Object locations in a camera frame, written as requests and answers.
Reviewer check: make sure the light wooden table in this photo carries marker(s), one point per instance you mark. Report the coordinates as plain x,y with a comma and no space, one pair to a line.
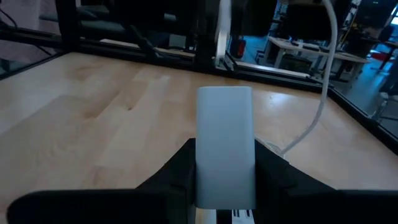
289,43

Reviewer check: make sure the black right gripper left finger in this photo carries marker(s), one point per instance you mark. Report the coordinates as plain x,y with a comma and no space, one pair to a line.
124,208

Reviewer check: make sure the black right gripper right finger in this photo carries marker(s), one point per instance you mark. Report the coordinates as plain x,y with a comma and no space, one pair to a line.
311,208

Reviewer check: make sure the white metal post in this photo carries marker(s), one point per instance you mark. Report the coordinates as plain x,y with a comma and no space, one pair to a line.
223,31

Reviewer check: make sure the white USB charger adapter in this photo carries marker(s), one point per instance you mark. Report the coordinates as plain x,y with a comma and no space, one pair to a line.
225,140

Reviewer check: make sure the red object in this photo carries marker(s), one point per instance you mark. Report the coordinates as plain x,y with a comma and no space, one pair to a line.
239,46

